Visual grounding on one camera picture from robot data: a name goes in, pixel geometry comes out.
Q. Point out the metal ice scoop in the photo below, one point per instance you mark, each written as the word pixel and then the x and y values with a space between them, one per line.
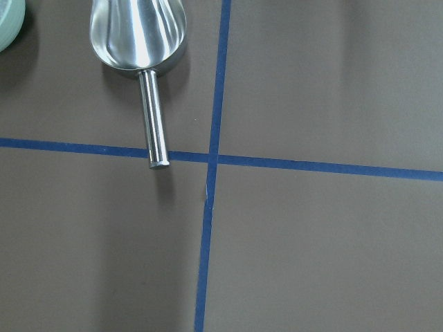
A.
pixel 145 39

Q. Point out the green bowl of ice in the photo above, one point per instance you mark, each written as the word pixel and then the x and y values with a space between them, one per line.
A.
pixel 12 18

